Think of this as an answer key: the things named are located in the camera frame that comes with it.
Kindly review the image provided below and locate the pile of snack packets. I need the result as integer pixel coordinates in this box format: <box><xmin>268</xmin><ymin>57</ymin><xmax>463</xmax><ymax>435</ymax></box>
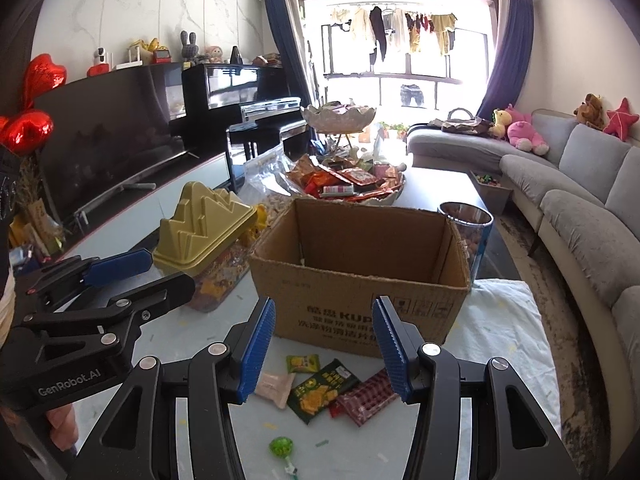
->
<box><xmin>287</xmin><ymin>154</ymin><xmax>406</xmax><ymax>201</ymax></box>

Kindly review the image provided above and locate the grey sectional sofa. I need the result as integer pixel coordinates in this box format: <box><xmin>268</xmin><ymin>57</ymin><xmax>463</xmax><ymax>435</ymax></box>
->
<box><xmin>406</xmin><ymin>110</ymin><xmax>640</xmax><ymax>441</ymax></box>

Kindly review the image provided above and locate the green lollipop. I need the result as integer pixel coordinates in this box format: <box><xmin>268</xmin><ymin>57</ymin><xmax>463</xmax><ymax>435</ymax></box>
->
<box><xmin>269</xmin><ymin>436</ymin><xmax>301</xmax><ymax>480</ymax></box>

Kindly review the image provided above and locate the black flat television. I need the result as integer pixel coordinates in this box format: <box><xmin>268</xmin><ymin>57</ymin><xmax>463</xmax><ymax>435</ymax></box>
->
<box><xmin>32</xmin><ymin>65</ymin><xmax>201</xmax><ymax>221</ymax></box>

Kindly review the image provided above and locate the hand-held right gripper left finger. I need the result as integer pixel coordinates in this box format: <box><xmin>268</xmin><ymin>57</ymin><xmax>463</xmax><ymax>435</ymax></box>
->
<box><xmin>72</xmin><ymin>296</ymin><xmax>277</xmax><ymax>480</ymax></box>

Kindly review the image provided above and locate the clear plastic nut jar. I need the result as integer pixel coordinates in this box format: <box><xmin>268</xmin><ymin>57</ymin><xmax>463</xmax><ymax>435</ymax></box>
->
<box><xmin>439</xmin><ymin>201</ymin><xmax>495</xmax><ymax>281</ymax></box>

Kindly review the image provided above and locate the white red security camera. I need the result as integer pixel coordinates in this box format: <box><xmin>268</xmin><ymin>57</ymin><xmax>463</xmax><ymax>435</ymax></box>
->
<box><xmin>87</xmin><ymin>46</ymin><xmax>112</xmax><ymax>78</ymax></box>

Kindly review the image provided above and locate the pink plush toy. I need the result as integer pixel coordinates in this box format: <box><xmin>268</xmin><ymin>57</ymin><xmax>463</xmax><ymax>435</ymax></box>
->
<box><xmin>506</xmin><ymin>104</ymin><xmax>550</xmax><ymax>156</ymax></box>

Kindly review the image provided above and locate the clear plastic bag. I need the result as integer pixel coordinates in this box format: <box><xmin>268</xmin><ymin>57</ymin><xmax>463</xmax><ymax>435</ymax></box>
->
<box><xmin>242</xmin><ymin>147</ymin><xmax>301</xmax><ymax>211</ymax></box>

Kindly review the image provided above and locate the small bin of toys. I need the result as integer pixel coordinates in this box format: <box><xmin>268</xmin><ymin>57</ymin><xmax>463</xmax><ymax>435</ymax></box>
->
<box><xmin>470</xmin><ymin>170</ymin><xmax>515</xmax><ymax>211</ymax></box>

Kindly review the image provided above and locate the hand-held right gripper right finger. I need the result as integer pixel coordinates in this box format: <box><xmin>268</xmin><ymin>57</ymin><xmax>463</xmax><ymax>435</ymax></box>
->
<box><xmin>371</xmin><ymin>295</ymin><xmax>563</xmax><ymax>480</ymax></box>

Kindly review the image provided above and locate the white patterned table cloth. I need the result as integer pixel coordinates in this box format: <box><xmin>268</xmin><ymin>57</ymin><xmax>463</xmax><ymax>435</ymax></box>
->
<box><xmin>75</xmin><ymin>280</ymin><xmax>561</xmax><ymax>480</ymax></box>

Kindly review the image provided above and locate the blue curtain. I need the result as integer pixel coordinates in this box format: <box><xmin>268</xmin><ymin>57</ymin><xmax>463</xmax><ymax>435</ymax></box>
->
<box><xmin>261</xmin><ymin>0</ymin><xmax>321</xmax><ymax>111</ymax></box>
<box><xmin>475</xmin><ymin>0</ymin><xmax>533</xmax><ymax>121</ymax></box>

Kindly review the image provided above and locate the brown plush toy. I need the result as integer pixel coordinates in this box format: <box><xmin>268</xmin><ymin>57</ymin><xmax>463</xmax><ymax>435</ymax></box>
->
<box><xmin>573</xmin><ymin>93</ymin><xmax>606</xmax><ymax>130</ymax></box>

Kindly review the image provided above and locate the red heart balloon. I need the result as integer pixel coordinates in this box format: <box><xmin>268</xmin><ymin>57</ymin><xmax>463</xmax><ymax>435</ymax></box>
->
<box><xmin>0</xmin><ymin>109</ymin><xmax>55</xmax><ymax>157</ymax></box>
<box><xmin>22</xmin><ymin>54</ymin><xmax>67</xmax><ymax>111</ymax></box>

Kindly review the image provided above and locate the small yellow-green candy packet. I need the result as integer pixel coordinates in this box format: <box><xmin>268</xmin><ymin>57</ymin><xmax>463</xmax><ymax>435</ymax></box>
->
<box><xmin>285</xmin><ymin>354</ymin><xmax>321</xmax><ymax>373</ymax></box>

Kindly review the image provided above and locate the yellow plush toy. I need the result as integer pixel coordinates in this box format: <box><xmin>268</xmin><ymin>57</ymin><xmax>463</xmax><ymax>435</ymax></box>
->
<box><xmin>489</xmin><ymin>108</ymin><xmax>513</xmax><ymax>140</ymax></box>

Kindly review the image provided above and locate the clear candy jar gold lid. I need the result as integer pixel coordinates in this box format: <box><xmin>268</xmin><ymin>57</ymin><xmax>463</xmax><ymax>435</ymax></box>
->
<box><xmin>152</xmin><ymin>181</ymin><xmax>268</xmax><ymax>313</ymax></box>

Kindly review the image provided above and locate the brown bag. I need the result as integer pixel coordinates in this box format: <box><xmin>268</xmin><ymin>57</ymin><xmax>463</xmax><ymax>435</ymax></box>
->
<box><xmin>430</xmin><ymin>107</ymin><xmax>493</xmax><ymax>136</ymax></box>

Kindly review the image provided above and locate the dark red checked snack packet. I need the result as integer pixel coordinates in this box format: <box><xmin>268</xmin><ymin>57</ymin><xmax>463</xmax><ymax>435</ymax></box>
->
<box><xmin>336</xmin><ymin>367</ymin><xmax>401</xmax><ymax>427</ymax></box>

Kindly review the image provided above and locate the gold ornament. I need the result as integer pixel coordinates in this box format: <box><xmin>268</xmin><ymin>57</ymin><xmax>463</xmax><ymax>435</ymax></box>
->
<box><xmin>127</xmin><ymin>37</ymin><xmax>168</xmax><ymax>66</ymax></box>

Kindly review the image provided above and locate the black piano bench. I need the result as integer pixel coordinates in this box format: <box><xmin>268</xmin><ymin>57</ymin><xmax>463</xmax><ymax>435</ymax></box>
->
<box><xmin>226</xmin><ymin>119</ymin><xmax>306</xmax><ymax>181</ymax></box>

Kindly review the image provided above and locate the beige snack packet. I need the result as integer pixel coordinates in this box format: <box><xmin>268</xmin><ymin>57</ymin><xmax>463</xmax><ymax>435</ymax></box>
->
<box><xmin>254</xmin><ymin>371</ymin><xmax>297</xmax><ymax>403</ymax></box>

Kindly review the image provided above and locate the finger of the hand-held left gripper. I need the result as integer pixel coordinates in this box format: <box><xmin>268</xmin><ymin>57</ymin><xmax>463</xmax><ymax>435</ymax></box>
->
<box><xmin>22</xmin><ymin>274</ymin><xmax>197</xmax><ymax>356</ymax></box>
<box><xmin>25</xmin><ymin>249</ymin><xmax>154</xmax><ymax>307</ymax></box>

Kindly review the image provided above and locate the dried flower bouquet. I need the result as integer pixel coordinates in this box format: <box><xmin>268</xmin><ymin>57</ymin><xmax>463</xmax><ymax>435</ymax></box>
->
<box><xmin>10</xmin><ymin>155</ymin><xmax>68</xmax><ymax>261</ymax></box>

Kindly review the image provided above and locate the white two-tier snack stand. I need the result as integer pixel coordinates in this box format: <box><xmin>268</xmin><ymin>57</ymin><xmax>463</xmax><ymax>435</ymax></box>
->
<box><xmin>285</xmin><ymin>102</ymin><xmax>407</xmax><ymax>207</ymax></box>

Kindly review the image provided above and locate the brown cardboard box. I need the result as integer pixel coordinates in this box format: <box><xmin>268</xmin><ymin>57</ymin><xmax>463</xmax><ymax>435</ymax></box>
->
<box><xmin>248</xmin><ymin>197</ymin><xmax>473</xmax><ymax>359</ymax></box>

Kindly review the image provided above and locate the grey bunny figure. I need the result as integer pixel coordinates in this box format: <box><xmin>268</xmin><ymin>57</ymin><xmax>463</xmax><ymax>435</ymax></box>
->
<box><xmin>180</xmin><ymin>30</ymin><xmax>199</xmax><ymax>66</ymax></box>

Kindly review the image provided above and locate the green black snack packet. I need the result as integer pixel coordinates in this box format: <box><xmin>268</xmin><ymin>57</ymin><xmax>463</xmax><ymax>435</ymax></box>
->
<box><xmin>286</xmin><ymin>358</ymin><xmax>362</xmax><ymax>426</ymax></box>

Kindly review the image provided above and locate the person's left hand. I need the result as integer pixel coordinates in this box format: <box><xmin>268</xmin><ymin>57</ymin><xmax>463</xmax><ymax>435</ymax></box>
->
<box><xmin>45</xmin><ymin>402</ymin><xmax>80</xmax><ymax>456</ymax></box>

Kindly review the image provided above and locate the row of hanging clothes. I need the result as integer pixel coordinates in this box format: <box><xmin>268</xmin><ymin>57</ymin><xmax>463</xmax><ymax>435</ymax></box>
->
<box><xmin>327</xmin><ymin>4</ymin><xmax>458</xmax><ymax>63</ymax></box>

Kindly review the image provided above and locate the red star plush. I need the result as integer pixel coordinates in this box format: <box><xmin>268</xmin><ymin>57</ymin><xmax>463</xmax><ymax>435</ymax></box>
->
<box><xmin>602</xmin><ymin>97</ymin><xmax>640</xmax><ymax>142</ymax></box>

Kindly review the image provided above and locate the dark patterned rug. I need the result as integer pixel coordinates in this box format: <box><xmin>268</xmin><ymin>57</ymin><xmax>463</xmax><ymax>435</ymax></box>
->
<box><xmin>490</xmin><ymin>205</ymin><xmax>616</xmax><ymax>461</ymax></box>

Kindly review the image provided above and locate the black upright piano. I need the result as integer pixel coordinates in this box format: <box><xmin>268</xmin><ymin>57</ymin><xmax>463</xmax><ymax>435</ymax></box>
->
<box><xmin>181</xmin><ymin>62</ymin><xmax>311</xmax><ymax>161</ymax></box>

